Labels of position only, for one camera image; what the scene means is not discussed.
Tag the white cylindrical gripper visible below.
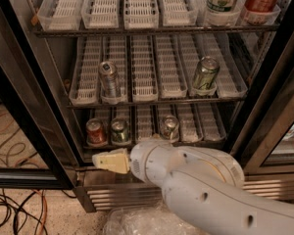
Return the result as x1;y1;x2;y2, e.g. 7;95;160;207
92;148;130;174

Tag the red coke can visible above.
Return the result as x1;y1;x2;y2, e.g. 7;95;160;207
86;118;107;146

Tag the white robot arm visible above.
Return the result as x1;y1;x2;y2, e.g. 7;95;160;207
92;139;294;235

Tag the green soda can bottom shelf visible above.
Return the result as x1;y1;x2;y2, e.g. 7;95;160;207
111;117;129;143

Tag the steel fridge base grille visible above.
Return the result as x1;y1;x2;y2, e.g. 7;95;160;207
74;166;294;212

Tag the silver green can bottom shelf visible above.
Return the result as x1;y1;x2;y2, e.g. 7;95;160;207
160;116;179;140

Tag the silver blue can middle shelf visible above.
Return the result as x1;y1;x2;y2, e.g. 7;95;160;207
99;61;121;98

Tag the glass fridge door left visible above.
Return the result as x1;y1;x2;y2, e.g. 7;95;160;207
0;0;82;189

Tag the glass fridge door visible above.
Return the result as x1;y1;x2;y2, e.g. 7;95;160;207
225;2;294;176
0;0;82;189

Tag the green can middle shelf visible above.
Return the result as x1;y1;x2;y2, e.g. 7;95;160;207
192;56;220;90

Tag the glass fridge door right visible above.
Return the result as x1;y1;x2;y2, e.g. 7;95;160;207
225;2;294;176

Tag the clear plastic bag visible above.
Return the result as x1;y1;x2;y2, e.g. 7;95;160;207
103;206;199;235

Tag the orange cable on floor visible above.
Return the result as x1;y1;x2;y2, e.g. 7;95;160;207
32;189;49;235

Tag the middle wire shelf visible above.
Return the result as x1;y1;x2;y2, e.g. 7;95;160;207
67;96;246;110

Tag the black cable on floor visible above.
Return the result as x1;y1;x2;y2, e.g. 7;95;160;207
0;189;76;235

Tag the top wire shelf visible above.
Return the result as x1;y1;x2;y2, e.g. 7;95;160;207
32;24;279;38

